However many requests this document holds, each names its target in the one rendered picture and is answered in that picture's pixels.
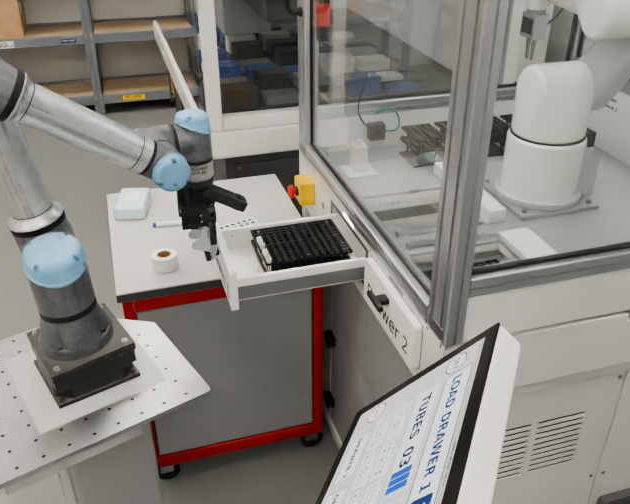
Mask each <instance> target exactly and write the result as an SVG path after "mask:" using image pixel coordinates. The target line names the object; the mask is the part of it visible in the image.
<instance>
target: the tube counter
mask: <svg viewBox="0 0 630 504"><path fill-rule="evenodd" d="M421 442H422V439H421V440H420V441H418V442H416V443H414V444H412V445H411V446H409V447H407V448H405V449H403V450H402V451H400V452H399V453H398V456H397V458H396V461H395V464H394V467H393V470H392V472H391V475H390V478H389V481H388V484H387V486H386V489H385V492H384V495H383V498H382V500H381V503H380V504H401V503H402V500H403V497H404V494H405V491H406V488H407V485H408V482H409V479H410V475H411V472H412V469H413V466H414V463H415V460H416V457H417V454H418V451H419V448H420V445H421Z"/></svg>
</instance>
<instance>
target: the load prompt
mask: <svg viewBox="0 0 630 504"><path fill-rule="evenodd" d="M473 363H474V362H472V363H470V364H469V365H467V366H465V367H464V368H462V369H460V370H459V371H457V372H455V373H454V374H452V375H451V376H449V377H447V378H446V381H445V384H444V387H443V390H442V393H441V396H440V399H439V403H438V406H437V409H436V412H435V415H434V418H433V422H432V425H431V428H430V431H429V434H428V437H427V440H426V444H425V447H424V450H423V453H422V456H421V459H420V462H419V466H418V469H417V472H416V475H415V478H414V481H413V484H412V488H411V491H410V494H409V497H408V500H407V503H406V504H435V502H436V498H437V494H438V491H439V487H440V483H441V480H442V476H443V472H444V469H445V465H446V462H447V458H448V454H449V451H450V447H451V443H452V440H453V436H454V432H455V429H456V425H457V422H458V418H459V414H460V411H461V407H462V403H463V400H464V396H465V392H466V389H467V385H468V381H469V378H470V374H471V371H472V367H473Z"/></svg>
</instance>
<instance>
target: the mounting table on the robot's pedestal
mask: <svg viewBox="0 0 630 504"><path fill-rule="evenodd" d="M120 320H121V321H122V322H123V323H124V325H125V326H126V327H127V328H128V330H129V331H130V332H131V334H132V335H133V336H134V337H135V339H136V340H137V341H138V342H139V344H140V345H141V346H142V347H143V349H144V350H145V351H146V353H147V354H148V355H149V356H150V358H151V359H152V360H153V361H154V363H155V364H156V365H157V366H158V368H159V369H160V370H161V372H162V373H163V374H164V375H165V377H166V378H167V379H168V380H167V381H165V382H162V383H160V384H158V385H155V386H153V387H150V388H148V389H146V390H143V391H141V392H139V393H136V394H134V395H132V396H129V397H127V398H125V399H122V400H120V401H117V402H115V403H113V404H110V405H108V406H106V407H103V408H101V409H99V410H96V411H94V412H91V413H89V414H87V415H84V416H82V417H80V418H77V419H75V420H73V421H70V422H68V423H65V424H63V425H61V426H58V427H56V428H54V429H51V430H49V431H47V432H44V433H42V434H40V433H39V431H38V429H37V427H36V425H35V423H34V421H33V419H32V417H31V415H30V413H29V411H28V409H27V407H26V405H25V403H24V401H23V399H22V397H21V395H20V393H19V391H18V389H17V387H16V385H15V383H14V381H13V379H12V377H11V375H10V373H9V371H8V369H7V367H6V365H5V363H4V361H5V360H7V359H10V358H13V357H16V356H18V355H21V354H24V353H27V352H30V351H32V348H31V344H30V342H29V340H28V338H27V335H26V333H28V332H30V331H33V330H36V329H38V328H39V327H37V328H34V329H31V330H28V331H25V332H22V333H20V334H17V335H14V336H11V337H8V338H5V339H2V340H0V489H2V488H5V491H6V494H7V495H9V494H11V493H14V492H16V491H18V490H20V489H22V488H25V487H27V486H29V485H31V484H33V483H35V482H38V481H40V480H42V479H44V478H46V477H49V476H51V475H53V474H55V473H57V472H60V471H62V470H64V469H66V468H68V467H71V466H73V465H75V464H77V463H79V462H82V461H84V460H86V459H88V458H90V457H92V456H95V455H97V454H99V453H101V452H103V451H106V450H108V449H110V448H112V447H114V446H117V445H119V444H121V443H123V442H125V441H128V440H130V439H132V438H134V437H136V436H139V435H141V434H142V427H141V426H142V425H144V424H147V423H149V422H151V421H153V420H156V419H158V418H160V417H162V416H164V415H167V414H169V413H171V412H173V411H176V410H178V409H180V408H182V407H184V406H187V405H189V404H191V403H193V402H196V401H198V400H200V399H202V398H204V397H207V396H209V395H210V393H211V389H210V387H209V386H208V384H207V383H206V382H205V381H204V380H203V379H202V377H201V376H200V375H199V374H198V373H197V372H196V370H195V369H194V368H193V367H192V366H191V364H190V363H189V362H188V361H187V360H186V359H185V357H184V356H183V355H182V354H181V353H180V352H179V350H178V349H177V348H176V347H175V346H174V345H173V343H172V342H171V341H170V340H169V339H168V338H167V336H166V335H165V334H164V333H163V332H162V331H161V329H160V328H159V327H158V326H157V325H156V324H155V322H147V321H137V320H127V319H120ZM0 493H1V492H0Z"/></svg>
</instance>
